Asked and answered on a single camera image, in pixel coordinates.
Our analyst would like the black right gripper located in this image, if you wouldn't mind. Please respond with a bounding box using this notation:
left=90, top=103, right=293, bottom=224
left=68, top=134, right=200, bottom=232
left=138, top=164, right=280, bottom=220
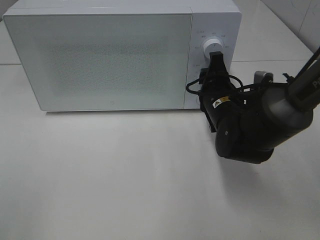
left=198, top=51, right=245, bottom=133

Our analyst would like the white microwave door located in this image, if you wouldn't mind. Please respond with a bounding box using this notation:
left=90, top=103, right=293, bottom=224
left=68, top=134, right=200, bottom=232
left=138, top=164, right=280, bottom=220
left=4, top=14, right=191, bottom=112

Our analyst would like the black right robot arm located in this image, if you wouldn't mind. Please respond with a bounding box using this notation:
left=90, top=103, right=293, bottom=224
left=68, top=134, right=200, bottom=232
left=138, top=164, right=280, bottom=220
left=199, top=51, right=320, bottom=164

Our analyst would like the white upper microwave knob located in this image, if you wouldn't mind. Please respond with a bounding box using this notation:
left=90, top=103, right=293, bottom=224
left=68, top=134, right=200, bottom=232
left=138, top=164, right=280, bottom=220
left=202, top=36, right=224, bottom=60

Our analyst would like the white microwave oven body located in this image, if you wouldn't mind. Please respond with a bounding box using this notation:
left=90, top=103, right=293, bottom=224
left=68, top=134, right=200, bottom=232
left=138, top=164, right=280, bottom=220
left=2, top=0, right=242, bottom=110

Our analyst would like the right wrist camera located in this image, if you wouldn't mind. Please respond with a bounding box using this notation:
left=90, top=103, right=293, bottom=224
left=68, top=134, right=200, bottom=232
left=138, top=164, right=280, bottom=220
left=253, top=71, right=274, bottom=84

